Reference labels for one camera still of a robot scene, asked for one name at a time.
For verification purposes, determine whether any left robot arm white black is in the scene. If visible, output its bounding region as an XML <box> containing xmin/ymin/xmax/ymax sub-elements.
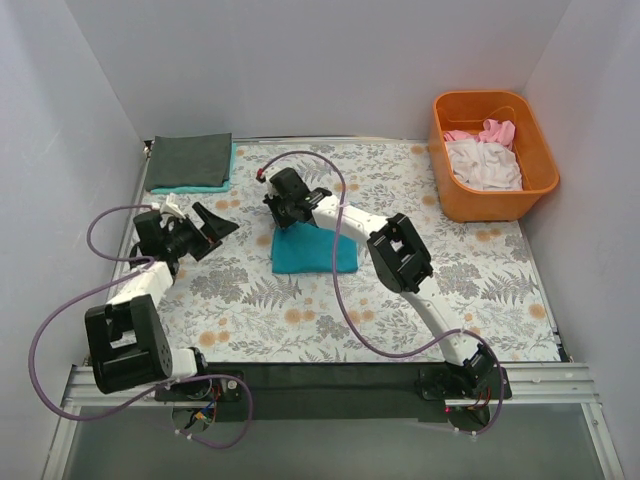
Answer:
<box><xmin>85</xmin><ymin>202</ymin><xmax>239</xmax><ymax>400</ymax></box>

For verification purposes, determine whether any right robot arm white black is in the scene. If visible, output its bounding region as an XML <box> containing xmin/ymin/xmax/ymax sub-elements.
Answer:
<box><xmin>257</xmin><ymin>167</ymin><xmax>507</xmax><ymax>401</ymax></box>

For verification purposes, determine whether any folded dark grey t shirt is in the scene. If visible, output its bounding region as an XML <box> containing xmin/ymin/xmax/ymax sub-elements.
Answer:
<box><xmin>144</xmin><ymin>133</ymin><xmax>233</xmax><ymax>191</ymax></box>

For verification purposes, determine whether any floral patterned table mat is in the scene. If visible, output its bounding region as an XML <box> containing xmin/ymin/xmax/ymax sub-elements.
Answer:
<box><xmin>158</xmin><ymin>142</ymin><xmax>560</xmax><ymax>362</ymax></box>

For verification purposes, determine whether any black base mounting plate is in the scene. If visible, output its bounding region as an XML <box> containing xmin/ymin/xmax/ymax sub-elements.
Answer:
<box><xmin>155</xmin><ymin>362</ymin><xmax>512</xmax><ymax>424</ymax></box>

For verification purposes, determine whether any white garment in basket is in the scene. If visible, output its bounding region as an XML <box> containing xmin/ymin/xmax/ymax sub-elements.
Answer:
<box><xmin>446</xmin><ymin>140</ymin><xmax>523</xmax><ymax>191</ymax></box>

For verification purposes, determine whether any orange plastic basket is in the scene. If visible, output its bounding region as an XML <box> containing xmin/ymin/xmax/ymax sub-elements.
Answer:
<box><xmin>428</xmin><ymin>90</ymin><xmax>559</xmax><ymax>223</ymax></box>

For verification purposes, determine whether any pink garment in basket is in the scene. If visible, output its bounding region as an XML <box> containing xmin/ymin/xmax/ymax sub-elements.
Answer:
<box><xmin>444</xmin><ymin>119</ymin><xmax>516</xmax><ymax>150</ymax></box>

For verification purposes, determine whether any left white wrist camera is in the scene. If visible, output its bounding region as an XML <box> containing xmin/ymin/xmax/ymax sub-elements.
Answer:
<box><xmin>151</xmin><ymin>193</ymin><xmax>186</xmax><ymax>219</ymax></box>

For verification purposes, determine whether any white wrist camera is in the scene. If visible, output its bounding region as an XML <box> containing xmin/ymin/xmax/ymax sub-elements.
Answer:
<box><xmin>151</xmin><ymin>193</ymin><xmax>186</xmax><ymax>219</ymax></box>
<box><xmin>256</xmin><ymin>169</ymin><xmax>280</xmax><ymax>198</ymax></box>

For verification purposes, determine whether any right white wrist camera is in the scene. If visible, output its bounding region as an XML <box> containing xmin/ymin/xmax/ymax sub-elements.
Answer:
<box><xmin>256</xmin><ymin>169</ymin><xmax>280</xmax><ymax>198</ymax></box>

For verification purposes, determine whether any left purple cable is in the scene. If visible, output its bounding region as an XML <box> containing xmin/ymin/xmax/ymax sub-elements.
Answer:
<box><xmin>27</xmin><ymin>204</ymin><xmax>255</xmax><ymax>450</ymax></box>

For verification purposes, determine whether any aluminium frame rail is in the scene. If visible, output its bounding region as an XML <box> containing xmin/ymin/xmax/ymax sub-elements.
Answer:
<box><xmin>62</xmin><ymin>362</ymin><xmax>601</xmax><ymax>407</ymax></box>

